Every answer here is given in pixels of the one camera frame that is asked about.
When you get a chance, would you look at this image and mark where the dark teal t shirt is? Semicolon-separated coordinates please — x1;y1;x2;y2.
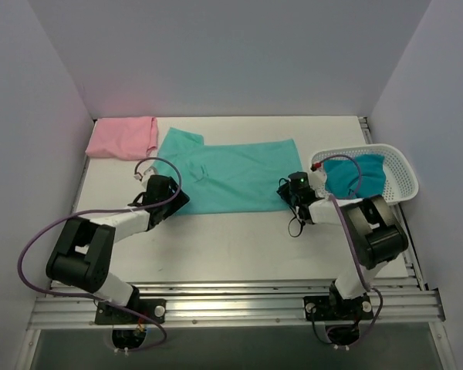
323;154;386;199

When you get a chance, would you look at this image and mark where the mint green t shirt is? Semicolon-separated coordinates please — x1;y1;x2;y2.
157;128;302;215

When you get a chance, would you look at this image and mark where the white perforated plastic basket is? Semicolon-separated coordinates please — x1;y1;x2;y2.
311;144;419;205

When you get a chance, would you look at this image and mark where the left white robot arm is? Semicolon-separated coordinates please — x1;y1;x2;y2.
46;175;190;323

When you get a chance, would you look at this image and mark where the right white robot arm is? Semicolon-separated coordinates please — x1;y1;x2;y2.
277;172;409;318

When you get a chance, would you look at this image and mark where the folded pink t shirt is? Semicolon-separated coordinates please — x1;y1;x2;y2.
86;116;158;161

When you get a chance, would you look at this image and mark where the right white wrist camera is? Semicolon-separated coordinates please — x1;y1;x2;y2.
308;162;326;193

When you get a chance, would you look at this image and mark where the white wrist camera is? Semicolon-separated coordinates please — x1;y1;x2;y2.
133;166;158;187
308;162;326;193

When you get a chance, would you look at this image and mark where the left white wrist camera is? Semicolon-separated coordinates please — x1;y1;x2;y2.
133;166;158;187

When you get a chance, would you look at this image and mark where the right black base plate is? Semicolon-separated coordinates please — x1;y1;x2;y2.
303;295;373;321

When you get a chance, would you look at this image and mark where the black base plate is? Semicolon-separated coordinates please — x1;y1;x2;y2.
303;295;373;321
94;298;167;325

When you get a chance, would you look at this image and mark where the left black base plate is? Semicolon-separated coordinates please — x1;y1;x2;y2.
94;298;167;325

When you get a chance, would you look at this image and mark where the aluminium rail frame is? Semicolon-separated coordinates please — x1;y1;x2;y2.
29;116;444;330

